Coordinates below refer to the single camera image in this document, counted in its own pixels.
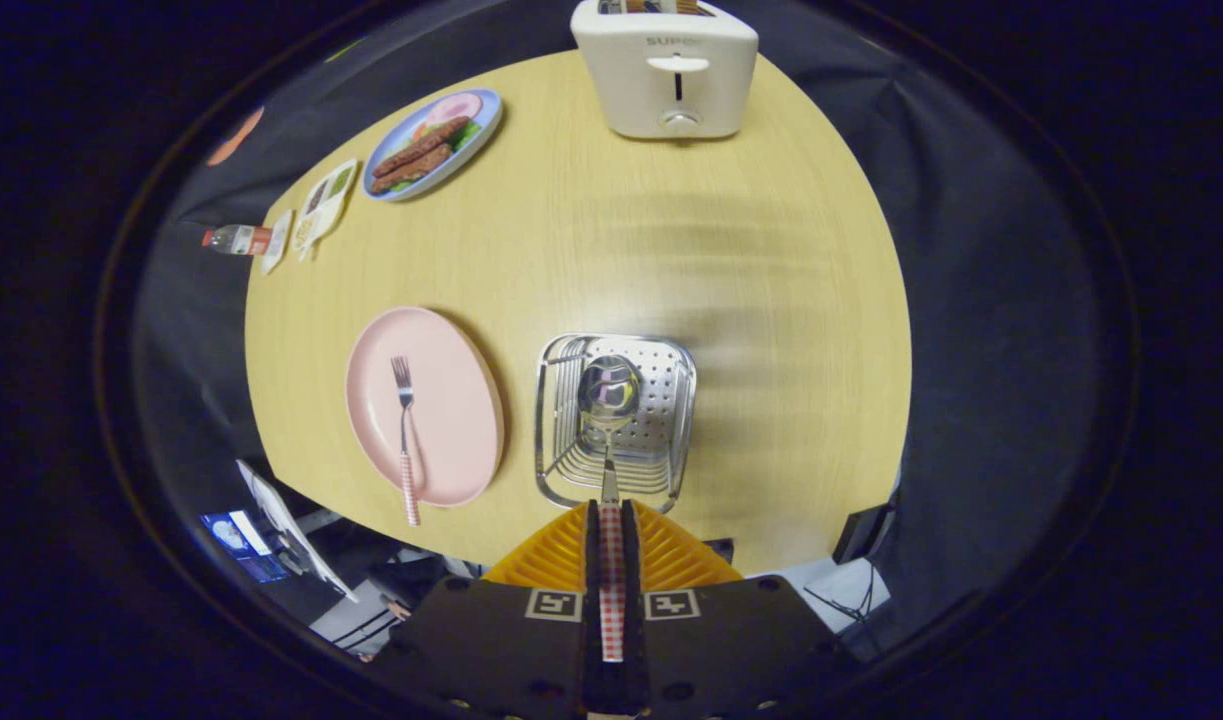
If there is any black box under table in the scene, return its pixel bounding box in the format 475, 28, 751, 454
833, 500, 897, 566

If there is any fork with red checked handle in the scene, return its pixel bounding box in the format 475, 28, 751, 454
391, 356, 422, 527

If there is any glowing blue screen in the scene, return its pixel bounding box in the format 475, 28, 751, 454
201, 510, 292, 584

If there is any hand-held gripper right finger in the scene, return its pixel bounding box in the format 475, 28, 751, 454
623, 500, 852, 720

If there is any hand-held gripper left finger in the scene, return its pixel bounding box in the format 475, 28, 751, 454
371, 500, 604, 720

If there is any white toaster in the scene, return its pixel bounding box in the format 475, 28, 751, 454
571, 0, 760, 139

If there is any black floor cable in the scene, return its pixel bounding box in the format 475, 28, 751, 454
806, 585, 880, 643

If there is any pink plate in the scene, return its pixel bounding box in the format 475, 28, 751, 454
345, 306, 505, 508

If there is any white divided condiment tray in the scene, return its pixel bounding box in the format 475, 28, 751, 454
293, 159, 359, 263

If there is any clear bottle with red label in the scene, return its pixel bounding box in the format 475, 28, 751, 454
202, 225, 274, 257

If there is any brown grilled sausage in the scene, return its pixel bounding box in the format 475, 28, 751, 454
374, 116, 472, 178
370, 144, 454, 194

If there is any spoon with red checked handle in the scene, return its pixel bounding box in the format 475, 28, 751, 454
576, 355, 644, 663

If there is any blue plate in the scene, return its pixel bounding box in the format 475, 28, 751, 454
362, 88, 503, 202

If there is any metal wire drainer basket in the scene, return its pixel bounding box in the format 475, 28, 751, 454
534, 333, 698, 514

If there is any white flat board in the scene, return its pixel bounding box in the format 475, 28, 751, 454
236, 460, 358, 603

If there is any pink ham slice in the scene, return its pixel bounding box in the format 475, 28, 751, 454
426, 93, 484, 127

